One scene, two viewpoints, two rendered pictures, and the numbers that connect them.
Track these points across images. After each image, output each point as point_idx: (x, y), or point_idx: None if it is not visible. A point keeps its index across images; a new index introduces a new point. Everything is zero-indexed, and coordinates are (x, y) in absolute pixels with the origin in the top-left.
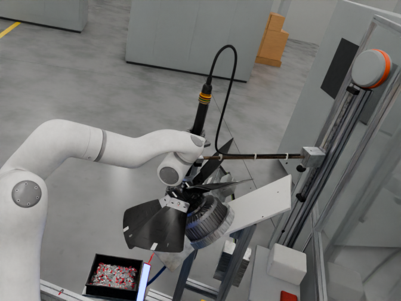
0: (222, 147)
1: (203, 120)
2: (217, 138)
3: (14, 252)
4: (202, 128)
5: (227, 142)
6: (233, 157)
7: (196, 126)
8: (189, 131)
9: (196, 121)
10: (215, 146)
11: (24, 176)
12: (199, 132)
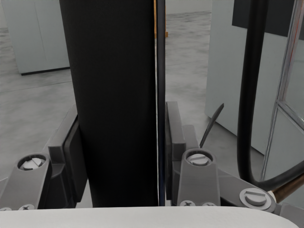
0: (204, 141)
1: (151, 13)
2: (251, 130)
3: None
4: (164, 91)
5: (213, 123)
6: (303, 177)
7: (105, 97)
8: (45, 174)
9: (78, 42)
10: (246, 173)
11: None
12: (144, 139)
